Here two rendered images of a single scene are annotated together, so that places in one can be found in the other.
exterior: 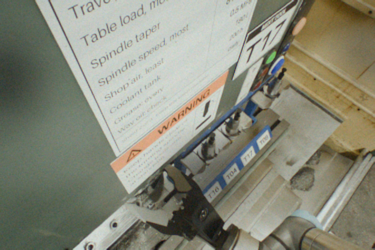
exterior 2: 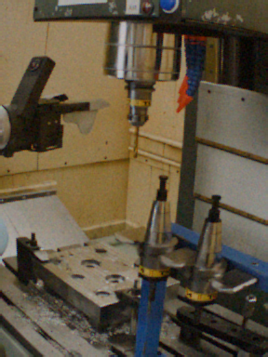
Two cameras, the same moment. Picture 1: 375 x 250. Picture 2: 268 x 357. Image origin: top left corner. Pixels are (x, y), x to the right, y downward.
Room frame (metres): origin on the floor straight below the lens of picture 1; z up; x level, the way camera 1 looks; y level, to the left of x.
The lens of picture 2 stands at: (0.41, -0.86, 1.55)
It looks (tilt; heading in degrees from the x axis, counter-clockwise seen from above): 16 degrees down; 101
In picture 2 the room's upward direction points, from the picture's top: 4 degrees clockwise
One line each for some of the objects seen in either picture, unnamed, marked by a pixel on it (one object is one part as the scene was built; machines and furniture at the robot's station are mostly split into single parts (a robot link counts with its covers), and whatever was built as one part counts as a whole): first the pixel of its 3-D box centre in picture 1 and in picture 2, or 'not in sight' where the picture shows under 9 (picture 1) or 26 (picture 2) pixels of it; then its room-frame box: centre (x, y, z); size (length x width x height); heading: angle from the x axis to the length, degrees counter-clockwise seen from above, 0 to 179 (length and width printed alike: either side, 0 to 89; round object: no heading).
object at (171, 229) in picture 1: (169, 221); not in sight; (0.07, 0.01, 1.41); 0.09 x 0.05 x 0.02; 87
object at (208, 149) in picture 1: (209, 145); (159, 219); (0.30, -0.07, 1.26); 0.04 x 0.04 x 0.07
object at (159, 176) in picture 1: (147, 183); (136, 309); (0.25, 0.12, 0.97); 0.13 x 0.03 x 0.15; 141
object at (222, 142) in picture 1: (219, 140); (180, 258); (0.35, -0.10, 1.21); 0.07 x 0.05 x 0.01; 51
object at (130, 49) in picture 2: not in sight; (142, 50); (0.21, 0.21, 1.51); 0.16 x 0.16 x 0.12
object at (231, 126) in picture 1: (234, 122); (209, 242); (0.39, -0.14, 1.26); 0.04 x 0.04 x 0.07
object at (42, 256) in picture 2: not in sight; (33, 257); (-0.05, 0.29, 0.97); 0.13 x 0.03 x 0.15; 141
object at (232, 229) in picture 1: (201, 225); (26, 125); (0.07, -0.05, 1.38); 0.12 x 0.08 x 0.09; 63
